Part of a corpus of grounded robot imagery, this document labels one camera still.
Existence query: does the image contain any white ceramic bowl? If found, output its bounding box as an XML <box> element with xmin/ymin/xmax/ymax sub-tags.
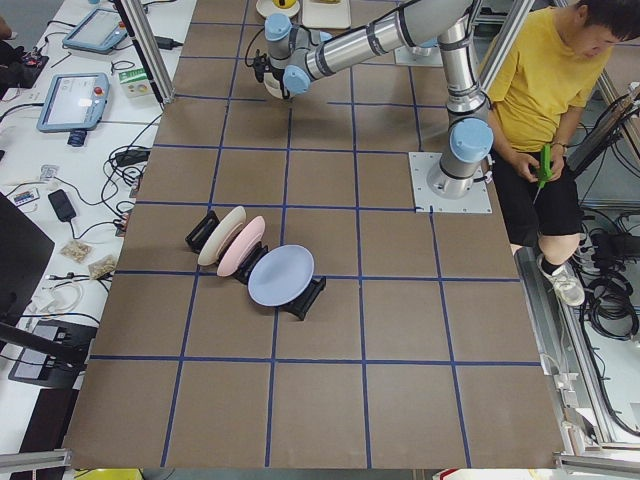
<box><xmin>263</xmin><ymin>74</ymin><xmax>285</xmax><ymax>99</ymax></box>

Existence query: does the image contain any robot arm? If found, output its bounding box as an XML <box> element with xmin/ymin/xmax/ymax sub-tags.
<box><xmin>251</xmin><ymin>1</ymin><xmax>493</xmax><ymax>199</ymax></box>

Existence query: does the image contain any light blue plate in rack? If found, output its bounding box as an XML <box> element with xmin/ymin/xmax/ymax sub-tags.
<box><xmin>248</xmin><ymin>245</ymin><xmax>315</xmax><ymax>307</ymax></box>

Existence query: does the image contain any black plate rack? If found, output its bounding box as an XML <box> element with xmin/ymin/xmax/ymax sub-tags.
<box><xmin>185</xmin><ymin>211</ymin><xmax>326</xmax><ymax>321</ymax></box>

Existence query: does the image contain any pink plate in rack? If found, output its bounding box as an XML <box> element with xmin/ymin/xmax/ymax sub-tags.
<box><xmin>216</xmin><ymin>216</ymin><xmax>266</xmax><ymax>277</ymax></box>

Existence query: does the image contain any cream plate in rack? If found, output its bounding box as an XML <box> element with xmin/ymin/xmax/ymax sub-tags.
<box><xmin>197</xmin><ymin>206</ymin><xmax>246</xmax><ymax>266</ymax></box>

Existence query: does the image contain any white rectangular tray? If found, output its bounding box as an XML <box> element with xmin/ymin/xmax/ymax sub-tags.
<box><xmin>301</xmin><ymin>0</ymin><xmax>351</xmax><ymax>29</ymax></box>

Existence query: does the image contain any green tool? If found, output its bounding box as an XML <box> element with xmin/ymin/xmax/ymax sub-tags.
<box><xmin>533</xmin><ymin>144</ymin><xmax>553</xmax><ymax>203</ymax></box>

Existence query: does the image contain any cream round plate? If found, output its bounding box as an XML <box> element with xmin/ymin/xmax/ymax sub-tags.
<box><xmin>256</xmin><ymin>0</ymin><xmax>300</xmax><ymax>18</ymax></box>

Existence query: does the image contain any green white small box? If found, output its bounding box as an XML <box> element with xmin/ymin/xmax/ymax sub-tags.
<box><xmin>118</xmin><ymin>68</ymin><xmax>152</xmax><ymax>98</ymax></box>

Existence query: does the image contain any black power adapter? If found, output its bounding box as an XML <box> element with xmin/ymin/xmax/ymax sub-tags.
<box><xmin>48</xmin><ymin>189</ymin><xmax>77</xmax><ymax>222</ymax></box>

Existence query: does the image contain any blue teach pendant near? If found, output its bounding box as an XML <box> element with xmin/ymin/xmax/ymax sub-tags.
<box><xmin>36</xmin><ymin>72</ymin><xmax>110</xmax><ymax>133</ymax></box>

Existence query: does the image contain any blue teach pendant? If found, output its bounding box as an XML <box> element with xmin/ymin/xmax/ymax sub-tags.
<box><xmin>62</xmin><ymin>8</ymin><xmax>128</xmax><ymax>54</ymax></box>
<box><xmin>36</xmin><ymin>72</ymin><xmax>110</xmax><ymax>133</ymax></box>

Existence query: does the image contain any person in yellow shirt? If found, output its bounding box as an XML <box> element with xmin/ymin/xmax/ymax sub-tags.
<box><xmin>488</xmin><ymin>1</ymin><xmax>639</xmax><ymax>306</ymax></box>

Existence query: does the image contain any blue teach pendant far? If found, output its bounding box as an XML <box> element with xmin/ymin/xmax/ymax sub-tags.
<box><xmin>62</xmin><ymin>8</ymin><xmax>128</xmax><ymax>54</ymax></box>

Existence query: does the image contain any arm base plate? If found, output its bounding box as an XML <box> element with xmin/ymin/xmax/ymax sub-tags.
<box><xmin>408</xmin><ymin>152</ymin><xmax>492</xmax><ymax>215</ymax></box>

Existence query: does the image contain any aluminium frame post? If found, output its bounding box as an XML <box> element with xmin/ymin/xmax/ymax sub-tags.
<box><xmin>114</xmin><ymin>0</ymin><xmax>175</xmax><ymax>105</ymax></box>

